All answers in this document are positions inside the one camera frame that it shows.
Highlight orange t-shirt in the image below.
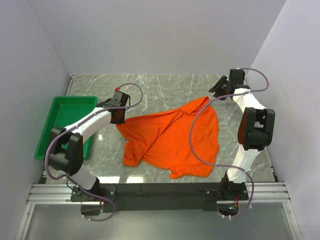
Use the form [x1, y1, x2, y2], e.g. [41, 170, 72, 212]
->
[116, 96, 220, 179]

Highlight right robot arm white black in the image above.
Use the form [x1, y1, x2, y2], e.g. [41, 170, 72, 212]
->
[209, 68, 276, 200]

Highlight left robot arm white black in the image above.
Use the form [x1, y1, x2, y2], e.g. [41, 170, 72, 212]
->
[44, 88, 131, 201]

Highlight green plastic tray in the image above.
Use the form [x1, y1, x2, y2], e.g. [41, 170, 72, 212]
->
[34, 96, 98, 160]

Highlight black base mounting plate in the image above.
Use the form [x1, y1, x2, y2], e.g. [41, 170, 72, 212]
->
[71, 181, 248, 214]

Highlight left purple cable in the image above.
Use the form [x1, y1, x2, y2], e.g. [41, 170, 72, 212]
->
[44, 82, 144, 222]

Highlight aluminium frame rail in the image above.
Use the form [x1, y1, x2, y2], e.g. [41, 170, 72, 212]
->
[15, 182, 303, 240]

